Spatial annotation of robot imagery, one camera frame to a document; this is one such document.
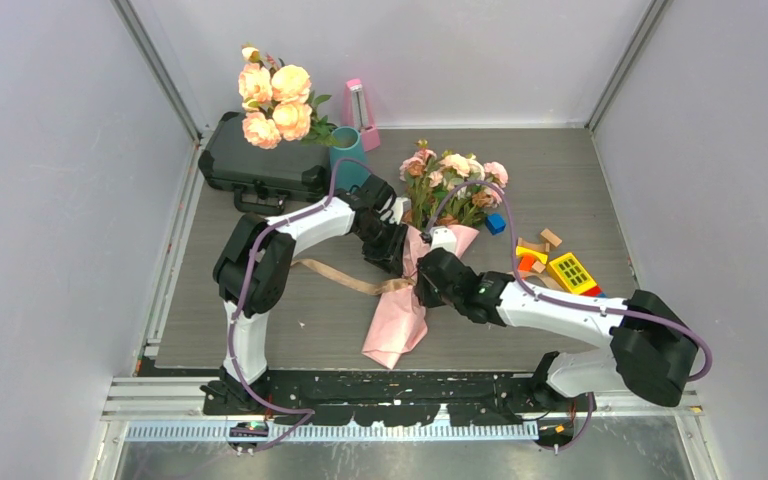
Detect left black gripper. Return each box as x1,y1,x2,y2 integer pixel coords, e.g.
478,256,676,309
354,217,406,274

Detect tan ribbon bow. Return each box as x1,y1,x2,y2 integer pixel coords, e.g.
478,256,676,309
291,258,416,296

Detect pink flower bouquet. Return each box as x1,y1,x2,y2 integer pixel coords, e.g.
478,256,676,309
362,139,509,369

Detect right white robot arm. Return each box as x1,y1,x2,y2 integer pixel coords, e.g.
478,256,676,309
416,248,701,411

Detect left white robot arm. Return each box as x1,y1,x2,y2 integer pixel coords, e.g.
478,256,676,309
213,175,407,414

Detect teal vase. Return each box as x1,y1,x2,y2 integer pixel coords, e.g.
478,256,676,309
329,126,369,190

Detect small blue brick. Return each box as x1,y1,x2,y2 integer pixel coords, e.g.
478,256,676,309
484,213,507,235

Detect yellow arch block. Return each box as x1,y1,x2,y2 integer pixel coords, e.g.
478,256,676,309
515,246,548,264

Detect orange rectangular block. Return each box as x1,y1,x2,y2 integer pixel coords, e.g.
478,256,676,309
517,254,538,272

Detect wooden arch block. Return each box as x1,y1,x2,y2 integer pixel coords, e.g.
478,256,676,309
517,238,551,253

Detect wooden rectangular block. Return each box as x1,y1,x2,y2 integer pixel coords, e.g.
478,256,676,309
540,228,563,251

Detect yellow window block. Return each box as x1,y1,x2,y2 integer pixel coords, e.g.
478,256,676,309
546,252,598,296

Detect pink metronome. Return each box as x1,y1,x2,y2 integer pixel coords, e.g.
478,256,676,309
342,78,381,152

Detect black carrying case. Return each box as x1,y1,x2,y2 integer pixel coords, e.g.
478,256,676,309
198,112,330,216

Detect red flat brick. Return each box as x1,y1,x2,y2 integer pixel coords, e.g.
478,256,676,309
583,285,605,297

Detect peach artificial roses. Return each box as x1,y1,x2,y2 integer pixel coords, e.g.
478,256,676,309
238,44,337,150

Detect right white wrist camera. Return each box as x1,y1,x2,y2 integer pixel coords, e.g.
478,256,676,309
429,226,458,254

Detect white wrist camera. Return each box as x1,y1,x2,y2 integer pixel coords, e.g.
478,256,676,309
429,226,458,254
383,197,411,224

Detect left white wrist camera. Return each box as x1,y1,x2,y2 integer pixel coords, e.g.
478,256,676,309
383,197,411,224

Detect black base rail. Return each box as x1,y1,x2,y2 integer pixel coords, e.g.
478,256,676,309
201,367,584,429

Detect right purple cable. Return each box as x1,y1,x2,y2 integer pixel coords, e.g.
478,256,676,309
420,180,715,455

